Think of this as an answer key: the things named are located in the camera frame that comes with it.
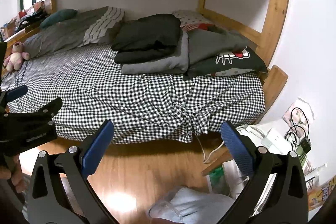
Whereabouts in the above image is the black garment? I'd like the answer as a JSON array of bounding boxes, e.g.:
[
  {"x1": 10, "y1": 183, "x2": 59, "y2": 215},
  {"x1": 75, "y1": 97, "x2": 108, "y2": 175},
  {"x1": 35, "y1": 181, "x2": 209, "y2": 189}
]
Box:
[{"x1": 111, "y1": 14, "x2": 181, "y2": 64}]

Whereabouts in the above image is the person's left hand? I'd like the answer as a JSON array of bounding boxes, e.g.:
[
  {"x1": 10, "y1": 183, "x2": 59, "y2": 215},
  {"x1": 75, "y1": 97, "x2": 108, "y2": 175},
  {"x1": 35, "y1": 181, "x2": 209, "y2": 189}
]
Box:
[{"x1": 0, "y1": 155, "x2": 26, "y2": 193}]

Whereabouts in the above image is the pink plush toy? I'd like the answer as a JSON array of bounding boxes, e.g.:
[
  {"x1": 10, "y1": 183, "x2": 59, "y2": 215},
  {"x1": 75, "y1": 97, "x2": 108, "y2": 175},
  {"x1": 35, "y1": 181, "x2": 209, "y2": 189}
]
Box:
[{"x1": 3, "y1": 42, "x2": 30, "y2": 73}]

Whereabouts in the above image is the white desk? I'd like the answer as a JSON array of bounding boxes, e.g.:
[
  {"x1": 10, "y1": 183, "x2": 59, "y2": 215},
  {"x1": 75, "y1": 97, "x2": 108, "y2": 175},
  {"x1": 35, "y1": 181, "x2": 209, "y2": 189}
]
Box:
[{"x1": 204, "y1": 118, "x2": 313, "y2": 214}]

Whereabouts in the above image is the green bottle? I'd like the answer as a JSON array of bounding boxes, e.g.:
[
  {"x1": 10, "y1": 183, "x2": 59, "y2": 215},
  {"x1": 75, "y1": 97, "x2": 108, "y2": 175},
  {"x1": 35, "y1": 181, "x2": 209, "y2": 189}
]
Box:
[{"x1": 207, "y1": 166, "x2": 226, "y2": 192}]

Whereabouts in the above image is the white slipper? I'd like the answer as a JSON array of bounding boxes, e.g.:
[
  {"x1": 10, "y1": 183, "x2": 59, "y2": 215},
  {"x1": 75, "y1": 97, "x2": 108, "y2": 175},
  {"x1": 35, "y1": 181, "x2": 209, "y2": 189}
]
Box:
[{"x1": 146, "y1": 186, "x2": 235, "y2": 223}]

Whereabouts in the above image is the dark green pillow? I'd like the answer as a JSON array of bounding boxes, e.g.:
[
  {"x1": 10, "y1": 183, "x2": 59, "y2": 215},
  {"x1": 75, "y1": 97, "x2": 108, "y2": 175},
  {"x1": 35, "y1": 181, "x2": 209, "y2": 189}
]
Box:
[{"x1": 39, "y1": 9, "x2": 78, "y2": 29}]

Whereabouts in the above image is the checkered black white bedsheet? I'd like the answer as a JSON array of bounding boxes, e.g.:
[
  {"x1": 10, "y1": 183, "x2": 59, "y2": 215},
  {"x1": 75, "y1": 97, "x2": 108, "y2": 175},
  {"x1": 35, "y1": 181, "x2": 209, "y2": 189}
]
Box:
[{"x1": 1, "y1": 44, "x2": 265, "y2": 144}]

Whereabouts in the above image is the grey striped duvet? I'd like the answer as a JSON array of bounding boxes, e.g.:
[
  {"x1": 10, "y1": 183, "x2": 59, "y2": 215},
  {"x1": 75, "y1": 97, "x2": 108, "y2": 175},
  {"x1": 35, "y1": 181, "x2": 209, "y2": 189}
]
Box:
[{"x1": 23, "y1": 6, "x2": 125, "y2": 58}]

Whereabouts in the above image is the black cartoon print pillow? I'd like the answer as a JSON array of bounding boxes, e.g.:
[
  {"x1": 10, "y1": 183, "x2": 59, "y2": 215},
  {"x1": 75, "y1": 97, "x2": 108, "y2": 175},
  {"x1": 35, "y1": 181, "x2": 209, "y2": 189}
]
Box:
[{"x1": 183, "y1": 47, "x2": 268, "y2": 80}]

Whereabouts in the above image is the grey folded garment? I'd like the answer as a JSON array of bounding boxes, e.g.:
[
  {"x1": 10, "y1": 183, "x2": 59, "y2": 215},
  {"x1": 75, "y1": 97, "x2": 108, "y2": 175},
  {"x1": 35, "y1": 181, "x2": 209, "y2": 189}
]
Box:
[{"x1": 121, "y1": 30, "x2": 189, "y2": 75}]

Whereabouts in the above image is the black cable bundle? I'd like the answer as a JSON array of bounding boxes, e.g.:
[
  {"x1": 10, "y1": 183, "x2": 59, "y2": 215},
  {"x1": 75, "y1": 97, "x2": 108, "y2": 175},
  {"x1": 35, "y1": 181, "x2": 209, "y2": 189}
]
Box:
[{"x1": 284, "y1": 107, "x2": 312, "y2": 151}]

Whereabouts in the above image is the white power cable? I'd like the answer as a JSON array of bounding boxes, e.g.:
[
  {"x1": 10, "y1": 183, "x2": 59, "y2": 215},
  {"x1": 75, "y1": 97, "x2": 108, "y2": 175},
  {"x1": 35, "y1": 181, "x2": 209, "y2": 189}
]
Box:
[{"x1": 195, "y1": 134, "x2": 227, "y2": 164}]

